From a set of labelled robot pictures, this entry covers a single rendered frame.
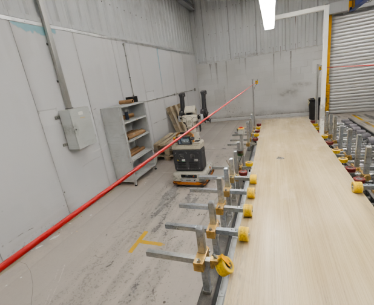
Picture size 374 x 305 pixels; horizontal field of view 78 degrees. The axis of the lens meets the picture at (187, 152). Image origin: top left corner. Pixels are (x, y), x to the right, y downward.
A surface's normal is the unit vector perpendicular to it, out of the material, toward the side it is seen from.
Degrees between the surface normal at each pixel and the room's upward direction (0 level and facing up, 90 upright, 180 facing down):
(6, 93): 90
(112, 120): 90
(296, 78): 90
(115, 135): 90
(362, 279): 0
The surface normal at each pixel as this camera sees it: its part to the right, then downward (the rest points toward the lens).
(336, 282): -0.13, -0.95
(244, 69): -0.33, 0.32
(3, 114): 0.93, -0.02
